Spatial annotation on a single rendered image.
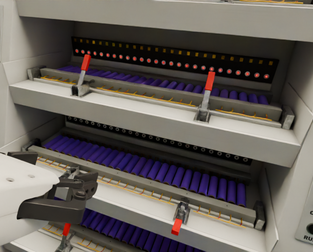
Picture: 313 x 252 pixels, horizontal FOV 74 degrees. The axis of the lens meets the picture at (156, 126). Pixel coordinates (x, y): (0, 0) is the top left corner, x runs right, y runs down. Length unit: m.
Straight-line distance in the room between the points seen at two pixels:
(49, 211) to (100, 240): 0.44
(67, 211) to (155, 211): 0.29
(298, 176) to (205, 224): 0.19
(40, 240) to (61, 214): 0.51
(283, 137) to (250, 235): 0.20
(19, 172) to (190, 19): 0.34
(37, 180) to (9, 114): 0.43
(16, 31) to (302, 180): 0.64
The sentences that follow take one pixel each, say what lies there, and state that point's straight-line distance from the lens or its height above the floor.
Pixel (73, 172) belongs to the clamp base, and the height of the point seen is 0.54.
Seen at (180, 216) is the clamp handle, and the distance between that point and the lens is 0.42.
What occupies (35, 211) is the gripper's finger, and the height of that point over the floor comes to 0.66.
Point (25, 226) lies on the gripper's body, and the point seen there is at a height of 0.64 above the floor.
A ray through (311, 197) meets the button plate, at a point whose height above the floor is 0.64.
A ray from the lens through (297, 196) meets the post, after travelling 0.42.
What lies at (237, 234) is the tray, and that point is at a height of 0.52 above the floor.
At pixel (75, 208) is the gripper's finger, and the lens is 0.18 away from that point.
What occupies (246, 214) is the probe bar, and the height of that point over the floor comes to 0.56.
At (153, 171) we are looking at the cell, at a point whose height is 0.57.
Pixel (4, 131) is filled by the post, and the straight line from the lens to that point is 0.62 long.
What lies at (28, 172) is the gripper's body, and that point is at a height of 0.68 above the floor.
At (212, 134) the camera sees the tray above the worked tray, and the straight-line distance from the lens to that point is 0.38.
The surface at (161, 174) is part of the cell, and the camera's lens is 0.50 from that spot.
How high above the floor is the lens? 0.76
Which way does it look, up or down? 9 degrees down
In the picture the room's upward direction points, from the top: 10 degrees clockwise
